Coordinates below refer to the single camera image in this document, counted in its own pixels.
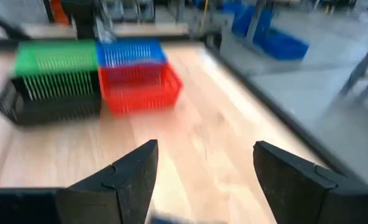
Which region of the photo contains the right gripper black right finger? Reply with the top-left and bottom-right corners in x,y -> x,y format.
252,140 -> 344,224

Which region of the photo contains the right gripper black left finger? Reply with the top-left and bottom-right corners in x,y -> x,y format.
55,139 -> 159,224

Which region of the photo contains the dark blue toiletry tube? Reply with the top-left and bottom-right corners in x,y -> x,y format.
147,214 -> 229,224

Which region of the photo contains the red plastic basket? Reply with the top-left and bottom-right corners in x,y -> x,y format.
98,61 -> 185,116

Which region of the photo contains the black plastic basket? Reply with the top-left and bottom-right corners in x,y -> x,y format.
0,70 -> 103,128

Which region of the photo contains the blue plastic basket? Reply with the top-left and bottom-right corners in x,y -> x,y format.
95,38 -> 168,68

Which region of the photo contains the green plastic basket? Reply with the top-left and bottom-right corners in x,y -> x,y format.
13,39 -> 100,101

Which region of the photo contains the orange background object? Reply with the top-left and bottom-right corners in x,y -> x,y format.
48,0 -> 70,26

